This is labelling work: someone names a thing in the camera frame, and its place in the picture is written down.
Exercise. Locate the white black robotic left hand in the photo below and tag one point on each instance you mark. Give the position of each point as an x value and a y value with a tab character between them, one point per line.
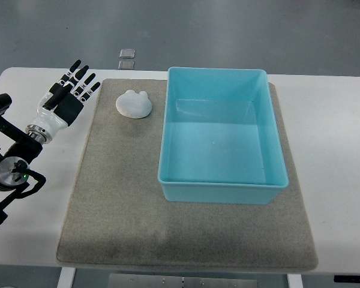
62	104

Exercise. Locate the white round toy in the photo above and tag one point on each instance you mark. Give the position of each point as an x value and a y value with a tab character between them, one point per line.
134	105

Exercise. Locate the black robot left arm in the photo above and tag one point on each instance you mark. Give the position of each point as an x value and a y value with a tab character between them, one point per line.
16	176

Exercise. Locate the light blue plastic box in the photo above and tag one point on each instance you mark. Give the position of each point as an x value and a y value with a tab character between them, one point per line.
220	140

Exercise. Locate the lower metal floor plate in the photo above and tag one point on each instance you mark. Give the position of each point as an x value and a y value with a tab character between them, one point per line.
126	65

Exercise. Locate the metal floor plate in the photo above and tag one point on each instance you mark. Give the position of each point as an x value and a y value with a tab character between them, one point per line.
127	53
126	65

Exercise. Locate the upper metal floor plate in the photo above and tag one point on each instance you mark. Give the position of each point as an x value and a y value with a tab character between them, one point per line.
127	53

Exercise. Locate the grey felt mat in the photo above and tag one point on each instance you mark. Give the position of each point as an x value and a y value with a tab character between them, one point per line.
118	217

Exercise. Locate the white left table leg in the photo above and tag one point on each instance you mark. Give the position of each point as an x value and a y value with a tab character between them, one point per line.
66	277

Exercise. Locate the white table leg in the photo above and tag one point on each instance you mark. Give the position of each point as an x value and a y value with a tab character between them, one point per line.
66	277
294	281

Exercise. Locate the white right table leg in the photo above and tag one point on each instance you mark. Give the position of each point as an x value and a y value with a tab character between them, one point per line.
294	281

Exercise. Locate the black table control panel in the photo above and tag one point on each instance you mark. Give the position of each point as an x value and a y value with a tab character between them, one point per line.
347	279

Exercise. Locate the metal table base plate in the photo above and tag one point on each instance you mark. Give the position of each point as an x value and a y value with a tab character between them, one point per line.
134	280

